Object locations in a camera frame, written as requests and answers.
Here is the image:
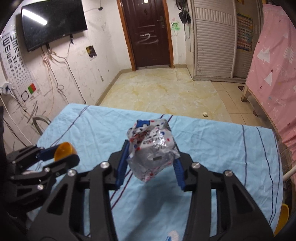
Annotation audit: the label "black bags on hook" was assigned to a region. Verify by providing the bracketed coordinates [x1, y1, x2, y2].
[176, 0, 191, 24]

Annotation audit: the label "dark brown door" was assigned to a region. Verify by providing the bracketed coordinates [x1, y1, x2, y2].
[117, 1, 174, 71]

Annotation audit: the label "wooden bed frame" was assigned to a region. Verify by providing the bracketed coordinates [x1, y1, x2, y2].
[239, 84, 273, 128]

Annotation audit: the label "white louvered wardrobe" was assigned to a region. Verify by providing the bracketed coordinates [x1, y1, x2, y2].
[190, 0, 237, 80]

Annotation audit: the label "eye chart poster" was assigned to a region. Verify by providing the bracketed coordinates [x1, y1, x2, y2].
[1, 30, 39, 103]

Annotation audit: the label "light blue bed sheet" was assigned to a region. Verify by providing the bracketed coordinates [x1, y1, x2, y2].
[37, 104, 283, 240]

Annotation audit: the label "colourful wall chart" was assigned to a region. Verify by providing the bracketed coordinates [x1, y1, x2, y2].
[237, 13, 253, 52]

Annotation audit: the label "silver snack wrapper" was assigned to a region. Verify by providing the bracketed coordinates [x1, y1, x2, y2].
[127, 118, 180, 182]

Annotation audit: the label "pink patterned curtain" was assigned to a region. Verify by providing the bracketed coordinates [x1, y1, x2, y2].
[246, 4, 296, 154]

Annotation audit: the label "black wall television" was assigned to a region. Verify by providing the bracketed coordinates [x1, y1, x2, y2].
[21, 1, 87, 52]

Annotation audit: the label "orange plastic lid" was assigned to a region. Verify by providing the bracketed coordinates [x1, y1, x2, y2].
[54, 142, 77, 162]

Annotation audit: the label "white power strip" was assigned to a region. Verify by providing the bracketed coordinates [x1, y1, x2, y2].
[1, 82, 12, 95]

